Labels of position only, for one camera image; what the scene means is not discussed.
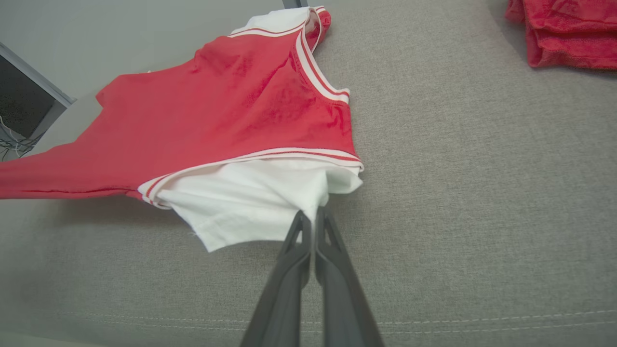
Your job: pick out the red garment white edge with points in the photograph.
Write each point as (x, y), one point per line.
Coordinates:
(569, 33)

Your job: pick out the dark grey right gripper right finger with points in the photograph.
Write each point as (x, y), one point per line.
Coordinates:
(342, 308)

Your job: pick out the grey partition post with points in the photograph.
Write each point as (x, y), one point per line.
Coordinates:
(295, 3)

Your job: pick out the red garment striped white trim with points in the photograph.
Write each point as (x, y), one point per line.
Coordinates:
(217, 111)

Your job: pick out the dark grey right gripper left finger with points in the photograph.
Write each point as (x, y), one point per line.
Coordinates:
(284, 308)

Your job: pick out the grey slanted metal frame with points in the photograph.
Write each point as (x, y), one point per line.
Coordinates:
(48, 83)

